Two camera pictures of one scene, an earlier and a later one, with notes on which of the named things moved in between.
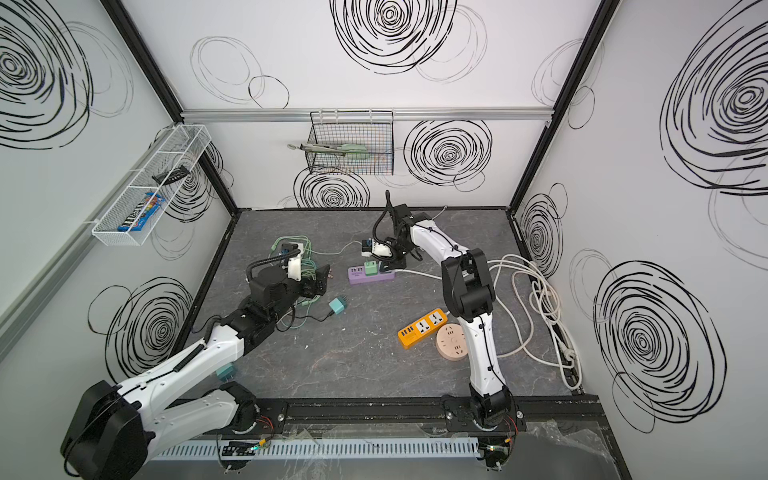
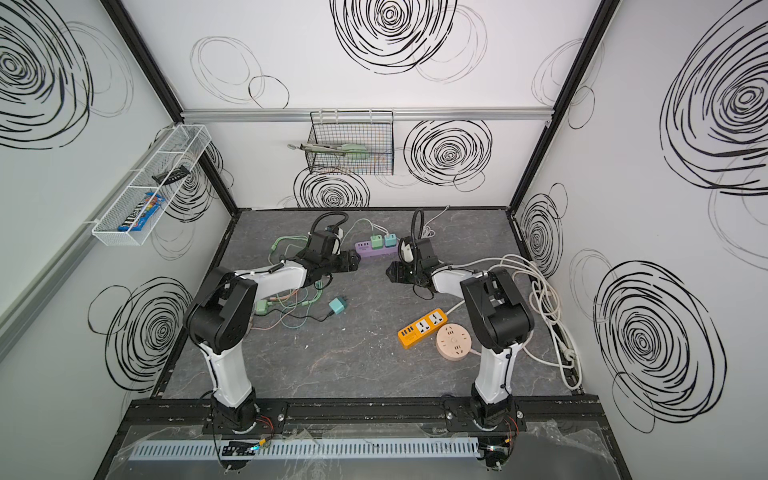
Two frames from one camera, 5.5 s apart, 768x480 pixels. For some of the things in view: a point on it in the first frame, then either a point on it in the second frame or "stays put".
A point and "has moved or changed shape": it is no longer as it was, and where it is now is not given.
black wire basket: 371,128 stays put
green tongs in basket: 341,148 stays put
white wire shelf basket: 128,220 stays put
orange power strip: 422,328 stays put
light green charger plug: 370,268 has moved or changed shape
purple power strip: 357,275 has moved or changed shape
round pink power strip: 451,343 stays put
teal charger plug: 338,304 stays put
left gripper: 321,279 to 347,261
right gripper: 395,253 to 395,272
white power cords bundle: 547,343 stays put
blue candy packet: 146,214 stays put
